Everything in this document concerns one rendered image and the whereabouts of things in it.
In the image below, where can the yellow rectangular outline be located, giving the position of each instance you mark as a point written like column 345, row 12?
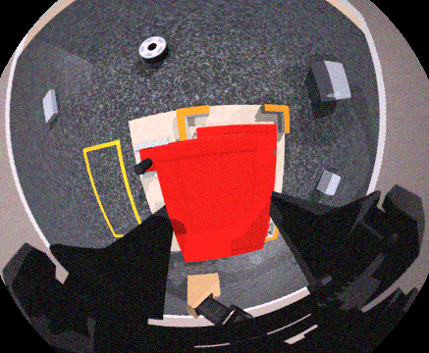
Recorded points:
column 124, row 174

